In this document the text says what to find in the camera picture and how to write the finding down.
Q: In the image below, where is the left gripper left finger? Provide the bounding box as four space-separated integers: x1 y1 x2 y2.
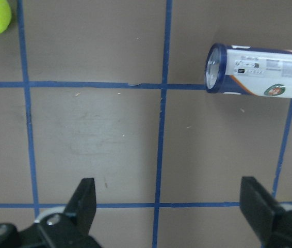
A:
0 178 101 247

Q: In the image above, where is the white blue tennis ball can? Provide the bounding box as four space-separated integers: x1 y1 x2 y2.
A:
204 43 292 99

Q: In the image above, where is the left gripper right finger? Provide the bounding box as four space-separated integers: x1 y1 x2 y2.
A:
239 176 292 247

